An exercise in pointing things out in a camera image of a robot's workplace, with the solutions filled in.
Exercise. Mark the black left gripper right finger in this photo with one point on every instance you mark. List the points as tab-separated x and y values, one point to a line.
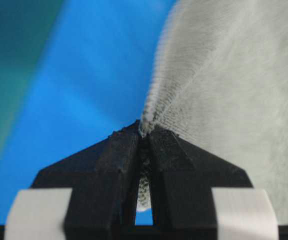
182	178

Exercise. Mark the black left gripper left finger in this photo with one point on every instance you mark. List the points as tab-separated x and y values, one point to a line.
104	180

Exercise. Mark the large grey towel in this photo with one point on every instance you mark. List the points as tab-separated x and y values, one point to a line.
221	82

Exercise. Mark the blue table mat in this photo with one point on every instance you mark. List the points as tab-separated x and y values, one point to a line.
71	73

